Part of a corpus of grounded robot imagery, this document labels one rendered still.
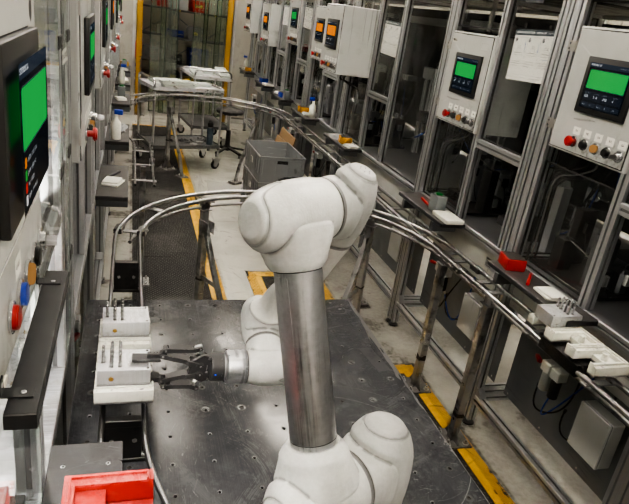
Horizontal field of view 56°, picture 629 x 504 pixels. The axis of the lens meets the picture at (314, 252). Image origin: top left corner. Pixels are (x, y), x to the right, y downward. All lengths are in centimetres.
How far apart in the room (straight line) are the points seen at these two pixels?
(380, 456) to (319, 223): 55
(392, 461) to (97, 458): 62
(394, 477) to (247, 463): 43
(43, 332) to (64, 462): 53
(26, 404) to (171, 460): 98
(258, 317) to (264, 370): 16
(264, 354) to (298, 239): 55
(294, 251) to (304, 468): 44
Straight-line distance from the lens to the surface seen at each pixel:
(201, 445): 172
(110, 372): 156
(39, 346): 83
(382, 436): 140
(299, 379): 122
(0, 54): 66
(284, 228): 111
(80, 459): 135
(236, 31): 955
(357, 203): 123
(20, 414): 72
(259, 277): 425
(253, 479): 163
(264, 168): 494
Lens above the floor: 180
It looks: 22 degrees down
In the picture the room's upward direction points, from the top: 9 degrees clockwise
